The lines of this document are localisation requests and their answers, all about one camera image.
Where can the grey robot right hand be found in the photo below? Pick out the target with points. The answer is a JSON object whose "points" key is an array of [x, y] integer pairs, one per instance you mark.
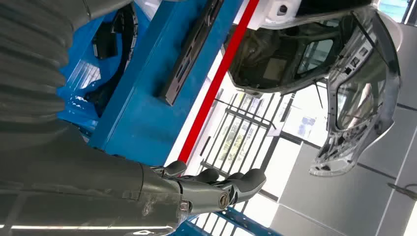
{"points": [[81, 189]]}

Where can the blue metal shelf rack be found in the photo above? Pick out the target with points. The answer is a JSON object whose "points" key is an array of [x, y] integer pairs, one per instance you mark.
{"points": [[146, 123]]}

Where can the black plastic trim piece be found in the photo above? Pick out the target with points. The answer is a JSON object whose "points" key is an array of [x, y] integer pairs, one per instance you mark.
{"points": [[104, 42]]}

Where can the red barrier belt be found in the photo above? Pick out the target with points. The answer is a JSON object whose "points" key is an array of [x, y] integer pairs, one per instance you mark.
{"points": [[215, 84]]}

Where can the black window railing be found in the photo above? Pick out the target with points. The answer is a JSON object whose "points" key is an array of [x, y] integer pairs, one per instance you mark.
{"points": [[251, 119]]}

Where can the white car body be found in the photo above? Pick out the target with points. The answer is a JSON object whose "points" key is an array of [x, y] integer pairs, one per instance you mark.
{"points": [[270, 21]]}

